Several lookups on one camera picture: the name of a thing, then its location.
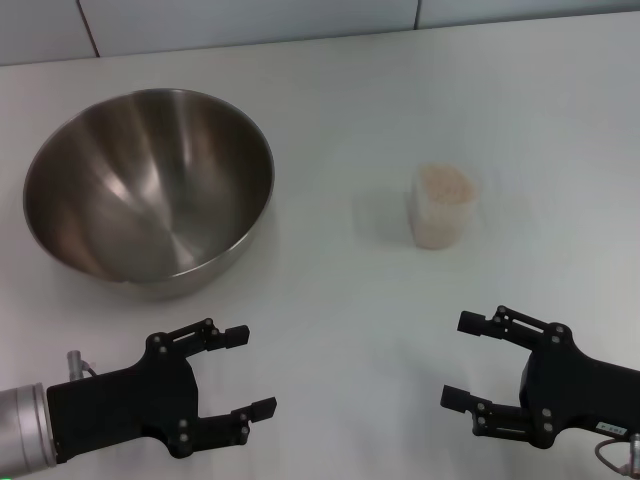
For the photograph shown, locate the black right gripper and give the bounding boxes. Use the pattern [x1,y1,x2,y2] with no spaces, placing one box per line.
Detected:
[439,305,640,450]

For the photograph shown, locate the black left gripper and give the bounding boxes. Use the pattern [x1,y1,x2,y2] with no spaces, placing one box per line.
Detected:
[46,316,278,464]

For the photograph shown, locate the clear plastic cup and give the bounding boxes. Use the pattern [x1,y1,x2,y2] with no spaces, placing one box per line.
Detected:
[410,162,484,250]

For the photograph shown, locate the white rice grains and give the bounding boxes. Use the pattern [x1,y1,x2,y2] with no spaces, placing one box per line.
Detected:
[414,163,476,249]

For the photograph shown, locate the stainless steel mixing bowl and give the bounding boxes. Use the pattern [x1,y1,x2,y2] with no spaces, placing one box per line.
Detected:
[22,88,276,303]

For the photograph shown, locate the right wrist cable with plug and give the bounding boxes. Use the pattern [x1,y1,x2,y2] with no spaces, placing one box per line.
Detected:
[592,433,640,474]

